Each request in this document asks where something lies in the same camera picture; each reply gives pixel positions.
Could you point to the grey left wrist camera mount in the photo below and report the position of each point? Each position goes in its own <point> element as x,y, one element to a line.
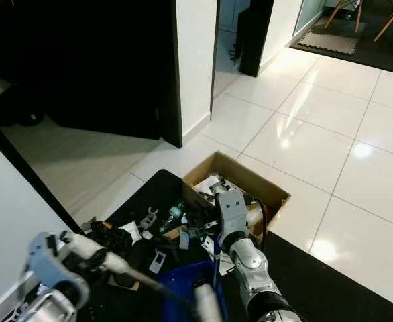
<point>47,263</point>

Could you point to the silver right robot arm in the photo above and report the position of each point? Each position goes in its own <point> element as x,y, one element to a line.
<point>250,268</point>

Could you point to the glass door panel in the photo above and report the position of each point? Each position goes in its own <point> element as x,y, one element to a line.
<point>308,13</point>

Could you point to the black wheel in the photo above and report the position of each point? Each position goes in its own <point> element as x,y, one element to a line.
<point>31,117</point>

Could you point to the white plastic bracket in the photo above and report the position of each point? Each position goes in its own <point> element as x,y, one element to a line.
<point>148,220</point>

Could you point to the black door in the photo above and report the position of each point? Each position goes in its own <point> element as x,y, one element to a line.
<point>109,67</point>

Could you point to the tall black speaker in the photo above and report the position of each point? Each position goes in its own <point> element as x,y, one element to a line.
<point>255,33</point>

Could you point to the white paper sheet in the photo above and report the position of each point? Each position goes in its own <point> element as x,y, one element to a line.
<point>206,184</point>

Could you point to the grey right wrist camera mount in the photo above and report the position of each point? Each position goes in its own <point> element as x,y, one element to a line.
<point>233,211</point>

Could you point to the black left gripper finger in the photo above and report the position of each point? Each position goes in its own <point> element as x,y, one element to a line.
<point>106,239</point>
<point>110,271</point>

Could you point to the black floor mat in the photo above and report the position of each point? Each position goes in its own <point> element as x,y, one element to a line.
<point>324,288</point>

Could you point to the white crumpled paper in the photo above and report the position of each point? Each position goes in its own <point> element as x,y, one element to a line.
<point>130,232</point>

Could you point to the clear plastic bottle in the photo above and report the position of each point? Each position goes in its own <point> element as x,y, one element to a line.
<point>171,218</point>

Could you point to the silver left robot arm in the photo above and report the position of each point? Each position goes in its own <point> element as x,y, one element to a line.
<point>57,305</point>

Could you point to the beige foam mat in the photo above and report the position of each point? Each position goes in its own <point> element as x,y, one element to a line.
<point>329,42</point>

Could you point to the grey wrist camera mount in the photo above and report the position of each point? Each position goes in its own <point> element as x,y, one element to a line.
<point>47,263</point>
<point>233,211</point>

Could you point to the wooden leg chair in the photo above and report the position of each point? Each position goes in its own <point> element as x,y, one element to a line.
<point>359,15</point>
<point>391,21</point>

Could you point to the brown cardboard box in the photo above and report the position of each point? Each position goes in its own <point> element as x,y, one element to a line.
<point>243,173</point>

